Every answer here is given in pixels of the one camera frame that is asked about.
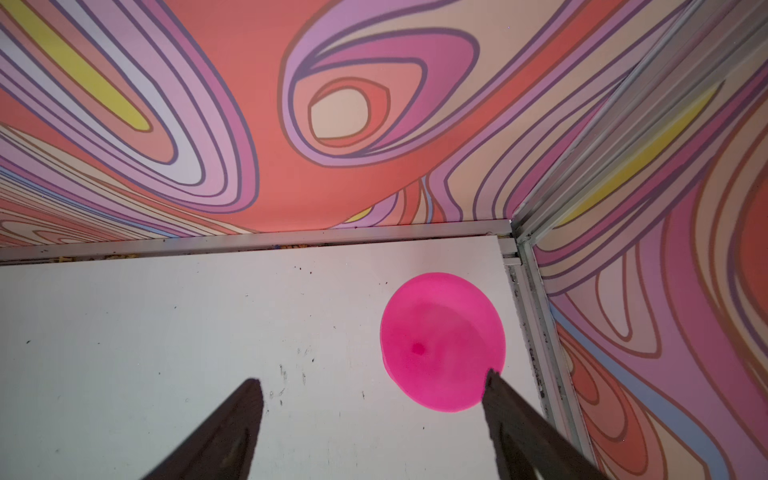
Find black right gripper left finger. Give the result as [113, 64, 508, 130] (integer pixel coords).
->
[145, 378, 264, 480]

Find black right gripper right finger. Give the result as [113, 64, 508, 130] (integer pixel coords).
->
[482, 369, 605, 480]

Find pink plastic wine glass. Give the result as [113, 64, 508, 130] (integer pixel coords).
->
[379, 272, 506, 413]

